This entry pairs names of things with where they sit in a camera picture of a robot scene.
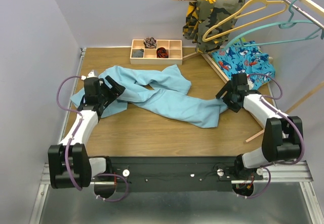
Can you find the grey rolled sock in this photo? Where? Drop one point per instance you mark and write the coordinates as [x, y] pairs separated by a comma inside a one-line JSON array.
[[138, 53]]

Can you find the wooden clothes rack frame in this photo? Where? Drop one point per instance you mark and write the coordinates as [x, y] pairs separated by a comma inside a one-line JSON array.
[[225, 79]]

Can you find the patterned pink black sock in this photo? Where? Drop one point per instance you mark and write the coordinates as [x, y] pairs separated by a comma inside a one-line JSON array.
[[150, 43]]

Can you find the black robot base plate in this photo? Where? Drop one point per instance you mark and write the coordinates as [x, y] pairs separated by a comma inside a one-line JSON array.
[[176, 174]]

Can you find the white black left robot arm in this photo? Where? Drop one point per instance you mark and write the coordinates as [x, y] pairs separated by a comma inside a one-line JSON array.
[[69, 164]]

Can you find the blue shark print shorts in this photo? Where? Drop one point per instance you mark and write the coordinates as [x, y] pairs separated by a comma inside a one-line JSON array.
[[247, 60]]

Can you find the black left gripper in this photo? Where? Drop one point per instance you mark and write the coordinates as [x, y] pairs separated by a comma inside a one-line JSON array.
[[117, 88]]

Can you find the wooden compartment tray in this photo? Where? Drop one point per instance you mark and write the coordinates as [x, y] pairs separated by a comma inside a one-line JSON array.
[[174, 48]]

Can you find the light blue trousers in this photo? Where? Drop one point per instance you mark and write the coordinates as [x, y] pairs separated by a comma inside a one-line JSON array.
[[163, 93]]

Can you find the metal hanging rod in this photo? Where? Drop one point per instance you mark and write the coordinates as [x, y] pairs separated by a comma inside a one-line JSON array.
[[291, 1]]

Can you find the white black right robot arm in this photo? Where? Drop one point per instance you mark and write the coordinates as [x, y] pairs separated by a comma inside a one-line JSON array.
[[282, 141]]

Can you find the camouflage shorts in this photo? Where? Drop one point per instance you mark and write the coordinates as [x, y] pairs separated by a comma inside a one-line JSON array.
[[204, 14]]

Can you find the teal plastic hanger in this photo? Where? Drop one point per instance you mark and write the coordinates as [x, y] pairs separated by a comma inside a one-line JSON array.
[[278, 32]]

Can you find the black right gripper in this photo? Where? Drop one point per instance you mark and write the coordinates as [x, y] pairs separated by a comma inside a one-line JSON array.
[[234, 106]]

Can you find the orange black rolled sock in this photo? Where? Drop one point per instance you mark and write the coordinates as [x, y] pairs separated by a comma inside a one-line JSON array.
[[162, 52]]

